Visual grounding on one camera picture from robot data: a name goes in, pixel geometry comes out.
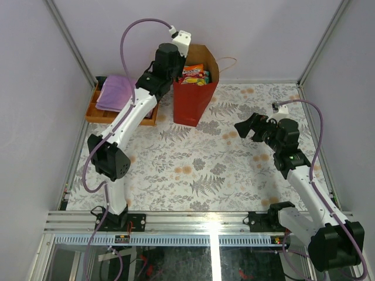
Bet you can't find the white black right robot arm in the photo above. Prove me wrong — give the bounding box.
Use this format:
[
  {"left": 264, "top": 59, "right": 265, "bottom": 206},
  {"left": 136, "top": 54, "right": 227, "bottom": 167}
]
[{"left": 234, "top": 113, "right": 364, "bottom": 272}]

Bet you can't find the left aluminium frame post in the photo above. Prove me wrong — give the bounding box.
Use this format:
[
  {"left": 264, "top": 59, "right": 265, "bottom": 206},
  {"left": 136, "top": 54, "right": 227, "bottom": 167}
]
[{"left": 43, "top": 0, "right": 96, "bottom": 87}]

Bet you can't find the right aluminium frame post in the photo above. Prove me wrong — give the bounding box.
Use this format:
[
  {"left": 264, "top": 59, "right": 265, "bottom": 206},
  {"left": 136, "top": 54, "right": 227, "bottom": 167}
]
[{"left": 297, "top": 0, "right": 352, "bottom": 88}]

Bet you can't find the aluminium front rail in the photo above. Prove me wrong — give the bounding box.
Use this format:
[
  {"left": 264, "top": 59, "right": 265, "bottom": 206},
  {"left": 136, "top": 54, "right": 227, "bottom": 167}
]
[{"left": 43, "top": 211, "right": 250, "bottom": 235}]

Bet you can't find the red brown paper bag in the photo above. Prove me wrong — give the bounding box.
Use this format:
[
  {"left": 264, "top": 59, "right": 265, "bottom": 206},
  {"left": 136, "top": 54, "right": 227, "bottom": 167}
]
[{"left": 173, "top": 44, "right": 237, "bottom": 127}]

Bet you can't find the pink purple folded cloth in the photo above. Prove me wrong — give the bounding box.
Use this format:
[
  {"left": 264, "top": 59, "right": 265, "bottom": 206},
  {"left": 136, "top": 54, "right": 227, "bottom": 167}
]
[{"left": 96, "top": 75, "right": 136, "bottom": 112}]

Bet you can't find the wooden tray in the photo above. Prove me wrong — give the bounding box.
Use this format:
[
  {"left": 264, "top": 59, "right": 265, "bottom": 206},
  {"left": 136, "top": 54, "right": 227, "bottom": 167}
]
[{"left": 85, "top": 83, "right": 159, "bottom": 126}]

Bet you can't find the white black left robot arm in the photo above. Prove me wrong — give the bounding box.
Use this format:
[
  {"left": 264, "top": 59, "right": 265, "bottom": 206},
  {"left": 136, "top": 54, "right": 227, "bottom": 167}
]
[{"left": 88, "top": 43, "right": 189, "bottom": 231}]

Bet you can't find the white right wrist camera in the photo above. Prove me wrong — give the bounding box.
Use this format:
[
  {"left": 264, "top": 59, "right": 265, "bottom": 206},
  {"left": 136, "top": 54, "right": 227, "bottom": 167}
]
[{"left": 267, "top": 102, "right": 289, "bottom": 124}]

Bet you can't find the aluminium frame post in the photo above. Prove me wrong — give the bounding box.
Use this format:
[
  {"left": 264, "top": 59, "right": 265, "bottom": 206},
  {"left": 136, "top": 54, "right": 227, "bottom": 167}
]
[
  {"left": 297, "top": 0, "right": 352, "bottom": 88},
  {"left": 43, "top": 0, "right": 96, "bottom": 87}
]

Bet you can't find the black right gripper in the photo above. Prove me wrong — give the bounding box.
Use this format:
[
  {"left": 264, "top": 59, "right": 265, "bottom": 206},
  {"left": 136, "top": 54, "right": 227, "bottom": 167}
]
[{"left": 234, "top": 113, "right": 282, "bottom": 153}]

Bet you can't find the orange Fox's fruits candy bag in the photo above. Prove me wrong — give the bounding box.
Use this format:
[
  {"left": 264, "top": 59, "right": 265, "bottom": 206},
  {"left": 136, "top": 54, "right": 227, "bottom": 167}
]
[{"left": 178, "top": 64, "right": 206, "bottom": 86}]

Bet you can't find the teal Fox's mint candy bag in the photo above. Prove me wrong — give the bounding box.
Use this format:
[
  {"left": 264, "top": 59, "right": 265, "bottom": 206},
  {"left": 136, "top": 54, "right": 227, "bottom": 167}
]
[{"left": 204, "top": 70, "right": 210, "bottom": 85}]

